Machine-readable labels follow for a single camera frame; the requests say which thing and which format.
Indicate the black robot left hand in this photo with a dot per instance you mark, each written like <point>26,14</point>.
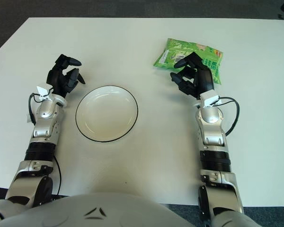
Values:
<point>58,78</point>

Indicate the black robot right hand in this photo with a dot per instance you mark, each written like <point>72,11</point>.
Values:
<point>203,79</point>

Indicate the green snack bag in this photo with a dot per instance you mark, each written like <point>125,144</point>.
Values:
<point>170,52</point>

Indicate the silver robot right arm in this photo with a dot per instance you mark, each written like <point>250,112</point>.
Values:
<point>214,146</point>

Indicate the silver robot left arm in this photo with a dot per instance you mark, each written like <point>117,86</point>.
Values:
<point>42,132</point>

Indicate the white plate with black rim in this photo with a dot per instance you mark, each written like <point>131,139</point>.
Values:
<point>106,113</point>

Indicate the white left wrist tag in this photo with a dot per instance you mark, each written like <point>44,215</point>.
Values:
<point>41,91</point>

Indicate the white wrist tag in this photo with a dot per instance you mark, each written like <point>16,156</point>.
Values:
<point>41,91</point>
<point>213,100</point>

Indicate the white right wrist tag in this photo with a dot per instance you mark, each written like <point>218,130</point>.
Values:
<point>213,100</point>

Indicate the silver robot torso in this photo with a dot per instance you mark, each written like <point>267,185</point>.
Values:
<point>97,210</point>

